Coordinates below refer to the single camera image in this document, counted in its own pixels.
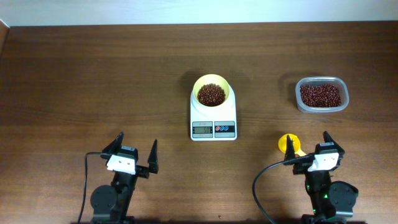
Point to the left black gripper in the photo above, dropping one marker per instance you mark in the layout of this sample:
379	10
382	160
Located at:
143	172

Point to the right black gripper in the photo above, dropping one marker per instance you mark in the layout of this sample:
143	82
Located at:
328	139

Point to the yellow measuring scoop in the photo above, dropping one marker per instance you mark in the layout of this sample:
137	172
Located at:
282	144

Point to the red beans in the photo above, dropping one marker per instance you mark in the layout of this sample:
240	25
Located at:
323	96

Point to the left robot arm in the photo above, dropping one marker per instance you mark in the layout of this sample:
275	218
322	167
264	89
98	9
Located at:
111	202

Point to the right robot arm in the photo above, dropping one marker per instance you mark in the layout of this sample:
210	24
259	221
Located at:
332	202

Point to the white digital kitchen scale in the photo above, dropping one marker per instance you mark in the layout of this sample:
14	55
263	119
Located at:
217	123

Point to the yellow plastic bowl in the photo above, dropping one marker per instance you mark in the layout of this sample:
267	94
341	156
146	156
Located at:
211	90

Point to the clear plastic bean container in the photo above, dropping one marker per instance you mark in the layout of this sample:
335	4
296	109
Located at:
317	81

